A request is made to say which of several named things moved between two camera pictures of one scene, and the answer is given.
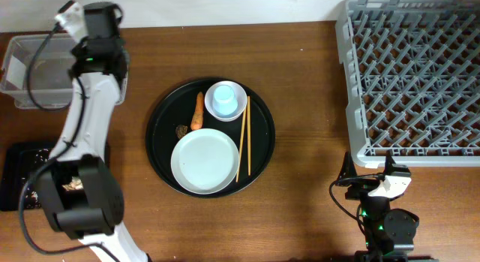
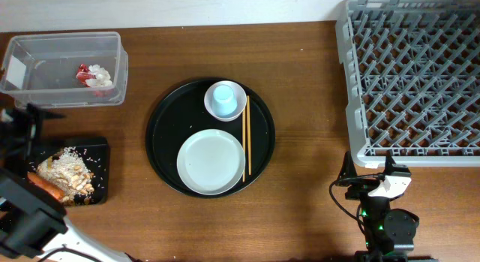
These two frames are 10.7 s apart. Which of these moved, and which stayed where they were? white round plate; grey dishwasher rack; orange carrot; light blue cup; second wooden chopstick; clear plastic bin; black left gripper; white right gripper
Moved: black left gripper; white round plate; orange carrot
Stayed: second wooden chopstick; clear plastic bin; light blue cup; white right gripper; grey dishwasher rack
